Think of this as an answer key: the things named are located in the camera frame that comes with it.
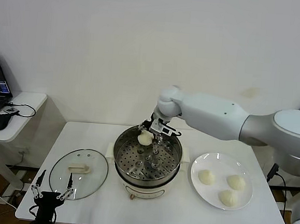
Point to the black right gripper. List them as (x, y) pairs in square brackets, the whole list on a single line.
[(155, 120)]

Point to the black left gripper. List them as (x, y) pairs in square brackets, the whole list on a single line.
[(46, 202)]

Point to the white steamed baozi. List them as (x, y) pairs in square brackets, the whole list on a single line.
[(236, 182), (228, 198), (206, 177), (145, 138)]

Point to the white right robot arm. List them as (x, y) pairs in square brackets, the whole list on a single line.
[(212, 114)]

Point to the stainless steel pot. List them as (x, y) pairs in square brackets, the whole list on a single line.
[(166, 167)]

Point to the white side table with mouse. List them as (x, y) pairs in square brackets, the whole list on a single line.
[(26, 128)]

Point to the white round plate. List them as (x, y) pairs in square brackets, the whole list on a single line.
[(223, 164)]

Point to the small black usb hub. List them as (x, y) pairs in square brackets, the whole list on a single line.
[(11, 110)]

